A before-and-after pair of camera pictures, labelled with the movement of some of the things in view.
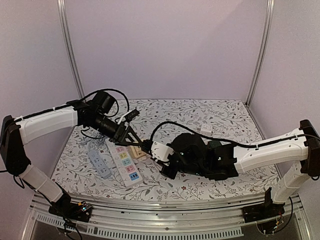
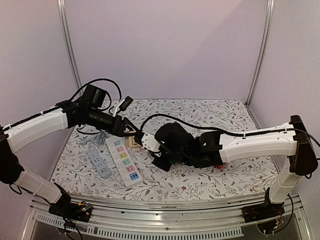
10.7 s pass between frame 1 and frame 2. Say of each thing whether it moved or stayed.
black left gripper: moved
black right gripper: moved
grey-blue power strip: stayed
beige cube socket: moved
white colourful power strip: stayed
